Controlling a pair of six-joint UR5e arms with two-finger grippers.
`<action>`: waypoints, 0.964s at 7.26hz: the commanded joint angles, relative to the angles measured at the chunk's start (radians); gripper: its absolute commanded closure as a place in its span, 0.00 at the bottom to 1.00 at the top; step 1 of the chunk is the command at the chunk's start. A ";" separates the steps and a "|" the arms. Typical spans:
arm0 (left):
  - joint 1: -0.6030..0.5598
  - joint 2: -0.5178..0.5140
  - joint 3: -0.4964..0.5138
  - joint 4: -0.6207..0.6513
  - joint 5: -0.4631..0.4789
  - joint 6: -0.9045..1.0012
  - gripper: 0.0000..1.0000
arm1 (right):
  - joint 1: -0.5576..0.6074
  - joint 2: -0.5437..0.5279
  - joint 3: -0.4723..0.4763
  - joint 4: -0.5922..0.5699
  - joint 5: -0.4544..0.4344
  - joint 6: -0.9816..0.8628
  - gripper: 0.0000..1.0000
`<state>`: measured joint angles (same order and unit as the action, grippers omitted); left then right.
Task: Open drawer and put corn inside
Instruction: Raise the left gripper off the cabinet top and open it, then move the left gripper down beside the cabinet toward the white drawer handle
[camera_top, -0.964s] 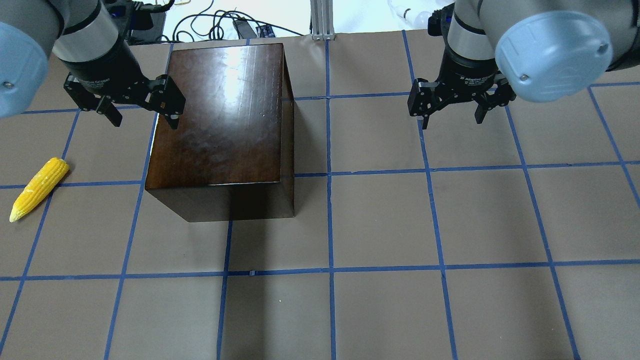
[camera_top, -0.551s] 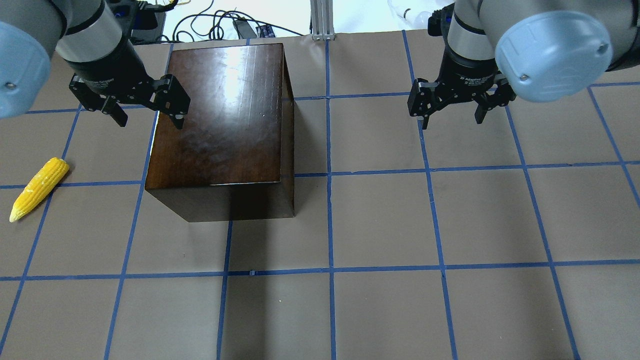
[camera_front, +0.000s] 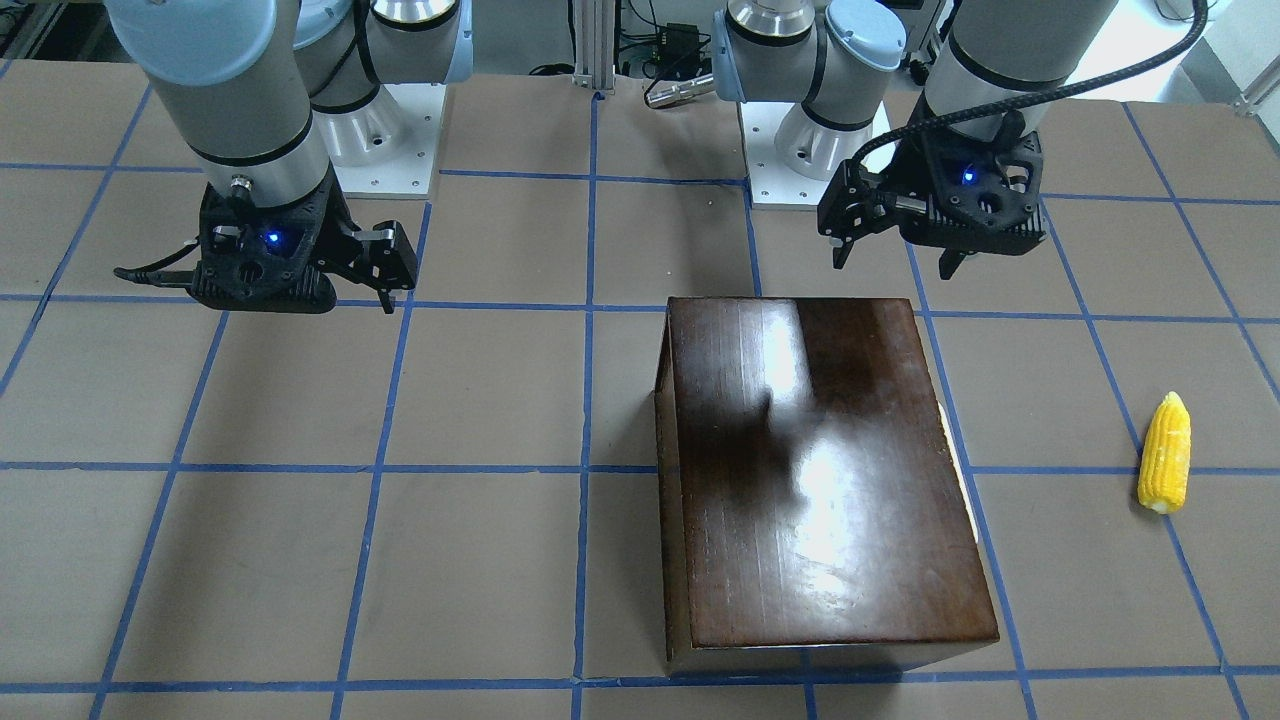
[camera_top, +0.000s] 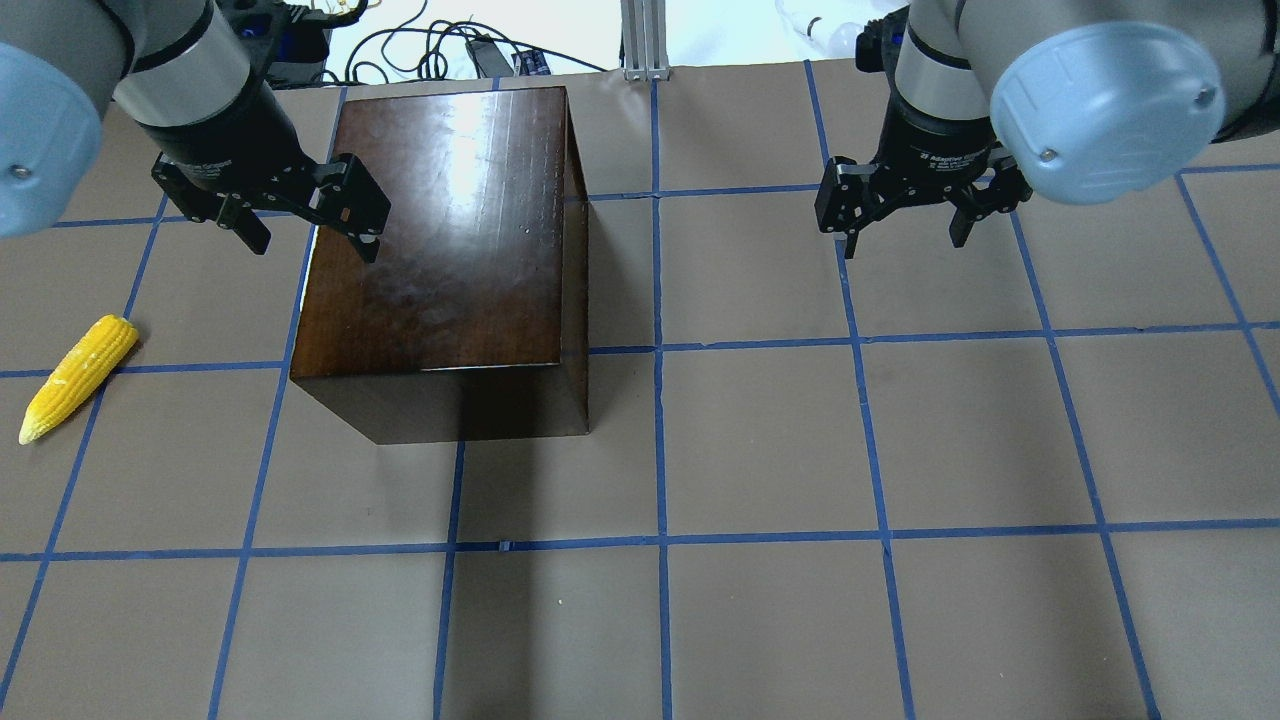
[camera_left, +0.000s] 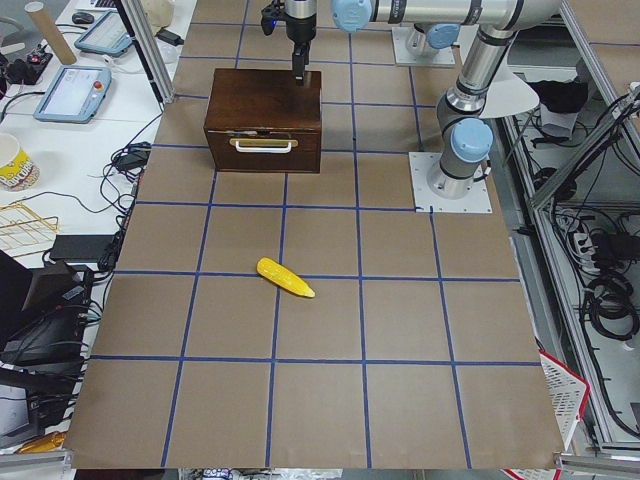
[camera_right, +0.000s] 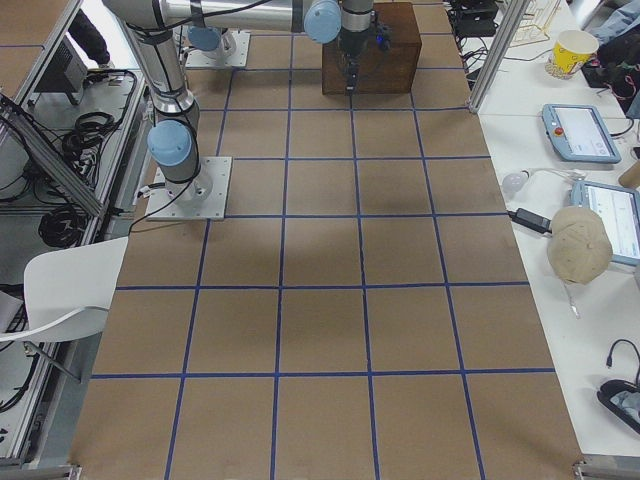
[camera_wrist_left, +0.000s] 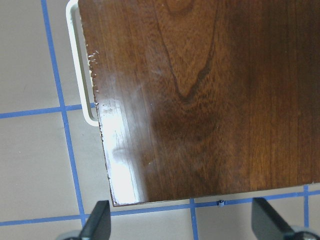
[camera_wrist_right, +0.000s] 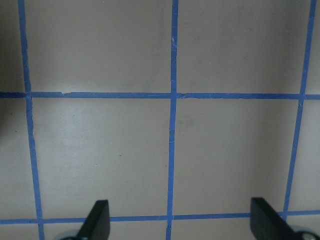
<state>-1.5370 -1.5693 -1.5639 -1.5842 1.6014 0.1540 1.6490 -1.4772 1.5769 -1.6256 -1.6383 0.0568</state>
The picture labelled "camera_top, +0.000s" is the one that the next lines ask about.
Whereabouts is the dark wooden drawer box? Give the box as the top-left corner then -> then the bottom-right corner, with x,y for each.
291,86 -> 589,445

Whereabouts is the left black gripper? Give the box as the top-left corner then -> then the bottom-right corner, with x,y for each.
151,97 -> 392,264

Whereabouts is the aluminium frame post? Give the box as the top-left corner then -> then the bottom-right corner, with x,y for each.
620,0 -> 671,82

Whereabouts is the black power adapter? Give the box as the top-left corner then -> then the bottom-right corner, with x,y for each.
466,35 -> 516,79

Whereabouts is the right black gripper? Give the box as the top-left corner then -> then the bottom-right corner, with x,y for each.
814,108 -> 1033,260

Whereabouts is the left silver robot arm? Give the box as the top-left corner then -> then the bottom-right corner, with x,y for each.
1,1 -> 390,263

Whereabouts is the yellow corn cob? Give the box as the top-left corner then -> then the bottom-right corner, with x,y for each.
18,314 -> 140,446

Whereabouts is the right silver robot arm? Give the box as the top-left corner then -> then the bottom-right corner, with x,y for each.
814,1 -> 1277,258

